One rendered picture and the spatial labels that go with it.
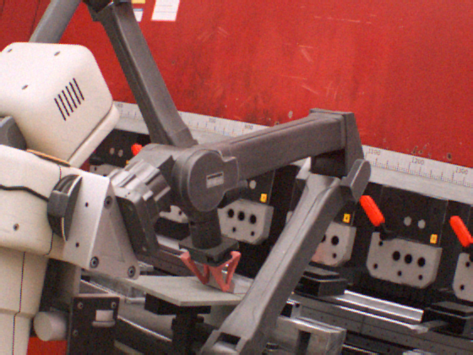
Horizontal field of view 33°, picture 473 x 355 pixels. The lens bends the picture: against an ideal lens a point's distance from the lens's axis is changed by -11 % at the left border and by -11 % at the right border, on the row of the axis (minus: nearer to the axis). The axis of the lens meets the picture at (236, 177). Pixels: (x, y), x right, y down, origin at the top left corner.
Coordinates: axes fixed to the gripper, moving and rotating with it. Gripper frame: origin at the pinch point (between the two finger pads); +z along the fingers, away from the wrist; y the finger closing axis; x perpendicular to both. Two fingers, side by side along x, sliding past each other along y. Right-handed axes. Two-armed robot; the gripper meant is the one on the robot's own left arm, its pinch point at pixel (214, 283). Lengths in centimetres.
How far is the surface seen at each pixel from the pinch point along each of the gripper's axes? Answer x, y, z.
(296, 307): -8.8, -12.2, 6.9
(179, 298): 14.9, -6.9, -6.3
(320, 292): -25.8, -4.0, 14.8
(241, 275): -9.1, 2.2, 3.3
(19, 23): -18, 86, -47
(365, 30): -30, -20, -44
